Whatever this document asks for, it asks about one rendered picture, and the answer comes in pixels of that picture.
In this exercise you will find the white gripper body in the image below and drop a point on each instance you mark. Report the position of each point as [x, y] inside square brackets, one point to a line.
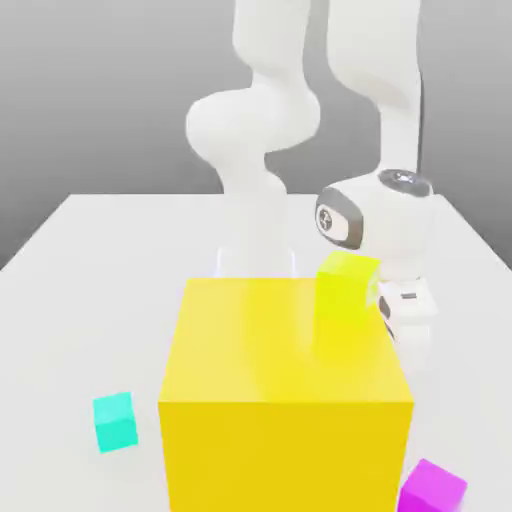
[415, 344]

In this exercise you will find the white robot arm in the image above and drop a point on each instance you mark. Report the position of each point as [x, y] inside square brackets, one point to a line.
[252, 132]

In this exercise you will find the small lime cube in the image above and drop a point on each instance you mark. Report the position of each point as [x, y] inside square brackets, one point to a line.
[340, 292]

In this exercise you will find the small magenta cube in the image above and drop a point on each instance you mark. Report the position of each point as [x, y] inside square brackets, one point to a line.
[430, 488]

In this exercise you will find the small cyan cube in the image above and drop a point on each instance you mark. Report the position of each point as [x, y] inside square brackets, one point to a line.
[115, 424]

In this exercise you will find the large yellow box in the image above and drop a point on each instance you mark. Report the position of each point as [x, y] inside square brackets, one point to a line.
[280, 440]

